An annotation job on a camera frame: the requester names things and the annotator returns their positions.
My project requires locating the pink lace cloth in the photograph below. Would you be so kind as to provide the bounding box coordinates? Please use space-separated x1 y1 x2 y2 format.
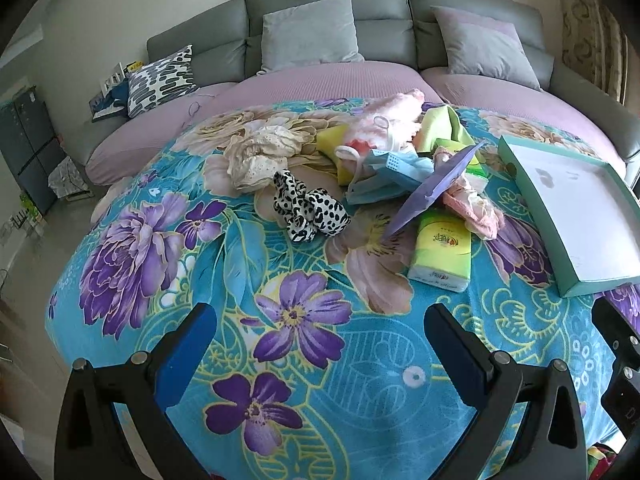
432 146 506 240

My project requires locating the teal-rimmed white tray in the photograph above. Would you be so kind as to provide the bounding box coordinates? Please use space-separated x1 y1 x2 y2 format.
497 135 640 299

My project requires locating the black white spotted cloth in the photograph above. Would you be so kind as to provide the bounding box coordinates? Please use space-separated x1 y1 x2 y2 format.
272 170 352 243

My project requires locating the cream lace cloth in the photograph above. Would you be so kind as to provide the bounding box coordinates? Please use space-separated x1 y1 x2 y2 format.
222 125 303 193

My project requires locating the grey sofa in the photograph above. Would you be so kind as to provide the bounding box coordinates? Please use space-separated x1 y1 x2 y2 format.
85 0 640 186

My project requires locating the light green cloth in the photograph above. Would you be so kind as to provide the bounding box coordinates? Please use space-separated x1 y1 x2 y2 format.
414 104 476 158

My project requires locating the blue face mask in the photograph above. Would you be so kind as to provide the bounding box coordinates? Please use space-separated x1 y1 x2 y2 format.
345 149 436 206

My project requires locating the purple plastic bag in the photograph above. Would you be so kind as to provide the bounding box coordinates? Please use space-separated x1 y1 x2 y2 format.
385 141 487 238

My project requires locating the floral blanket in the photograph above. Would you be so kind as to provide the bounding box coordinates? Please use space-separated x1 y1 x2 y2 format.
44 97 640 480

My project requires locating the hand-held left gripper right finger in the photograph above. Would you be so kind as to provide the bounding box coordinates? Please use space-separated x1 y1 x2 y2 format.
424 302 588 480

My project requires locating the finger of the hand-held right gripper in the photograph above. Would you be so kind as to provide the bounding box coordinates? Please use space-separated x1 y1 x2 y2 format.
591 299 640 348

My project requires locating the grey and purple cushion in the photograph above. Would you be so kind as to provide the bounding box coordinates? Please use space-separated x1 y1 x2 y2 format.
431 6 543 92

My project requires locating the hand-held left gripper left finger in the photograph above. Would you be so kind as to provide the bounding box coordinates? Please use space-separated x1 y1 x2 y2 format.
54 302 218 480

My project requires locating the beige patterned curtain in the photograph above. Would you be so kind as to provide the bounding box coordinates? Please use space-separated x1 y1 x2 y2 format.
555 0 631 106

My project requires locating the white patterned bag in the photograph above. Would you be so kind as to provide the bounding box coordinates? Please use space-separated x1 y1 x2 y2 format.
49 156 91 200

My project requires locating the pink fluffy toy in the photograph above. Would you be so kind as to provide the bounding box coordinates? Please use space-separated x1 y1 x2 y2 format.
347 89 426 153

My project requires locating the black white patterned cushion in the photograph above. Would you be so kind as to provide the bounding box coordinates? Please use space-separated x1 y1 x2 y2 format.
126 45 198 119

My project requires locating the green tissue packet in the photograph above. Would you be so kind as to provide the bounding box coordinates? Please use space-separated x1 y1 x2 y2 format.
407 208 473 293
462 152 488 186

